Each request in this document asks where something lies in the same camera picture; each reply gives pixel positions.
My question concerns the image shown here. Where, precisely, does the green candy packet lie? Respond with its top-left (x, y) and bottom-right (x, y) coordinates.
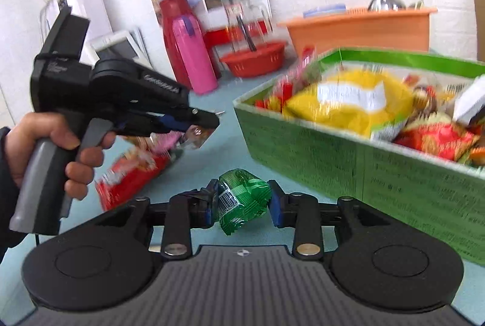
top-left (218, 168), bottom-right (271, 236)

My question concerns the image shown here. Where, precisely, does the red Vidal snack bag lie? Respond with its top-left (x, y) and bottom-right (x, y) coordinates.
top-left (95, 147), bottom-right (180, 212)

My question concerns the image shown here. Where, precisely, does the yellow chips bag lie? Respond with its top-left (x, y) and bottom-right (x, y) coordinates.
top-left (282, 69), bottom-right (413, 142)

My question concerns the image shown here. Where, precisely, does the white snack packet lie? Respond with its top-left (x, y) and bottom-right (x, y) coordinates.
top-left (452, 76), bottom-right (485, 126)

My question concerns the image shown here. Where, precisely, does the pink nut snack bag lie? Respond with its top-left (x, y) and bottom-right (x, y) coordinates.
top-left (123, 126), bottom-right (215, 155)

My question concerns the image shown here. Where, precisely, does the red fried snack bag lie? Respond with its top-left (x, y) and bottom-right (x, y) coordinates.
top-left (394, 113), bottom-right (480, 162)

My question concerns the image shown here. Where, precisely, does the Danco Galette cookie bag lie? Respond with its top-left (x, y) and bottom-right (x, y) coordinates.
top-left (403, 74), bottom-right (464, 115)

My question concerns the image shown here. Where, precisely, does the white touchscreen appliance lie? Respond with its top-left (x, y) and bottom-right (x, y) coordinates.
top-left (90, 28), bottom-right (152, 68)

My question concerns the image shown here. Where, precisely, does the white water purifier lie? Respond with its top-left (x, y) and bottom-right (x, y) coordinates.
top-left (40, 0), bottom-right (112, 41)

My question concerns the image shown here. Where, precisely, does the pink thermos bottle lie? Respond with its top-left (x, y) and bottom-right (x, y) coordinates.
top-left (173, 15), bottom-right (218, 95)

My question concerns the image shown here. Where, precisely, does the red thermos jug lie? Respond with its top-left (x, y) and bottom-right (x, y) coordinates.
top-left (159, 0), bottom-right (218, 94)

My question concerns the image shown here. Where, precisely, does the green cardboard box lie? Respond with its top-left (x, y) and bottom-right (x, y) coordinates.
top-left (232, 47), bottom-right (485, 268)

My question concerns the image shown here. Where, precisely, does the red plastic basket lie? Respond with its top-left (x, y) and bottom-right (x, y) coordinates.
top-left (220, 41), bottom-right (286, 78)

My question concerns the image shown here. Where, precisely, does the clear glass pitcher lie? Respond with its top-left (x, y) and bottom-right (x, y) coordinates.
top-left (223, 0), bottom-right (273, 52)

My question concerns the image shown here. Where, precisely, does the orange plastic basin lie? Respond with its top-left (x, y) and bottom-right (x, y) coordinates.
top-left (278, 6), bottom-right (437, 55)

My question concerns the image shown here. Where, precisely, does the blue lidded tin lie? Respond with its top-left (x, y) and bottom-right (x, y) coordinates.
top-left (303, 3), bottom-right (347, 18)

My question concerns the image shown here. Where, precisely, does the brown cardboard box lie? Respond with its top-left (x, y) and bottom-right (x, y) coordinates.
top-left (474, 0), bottom-right (485, 62)

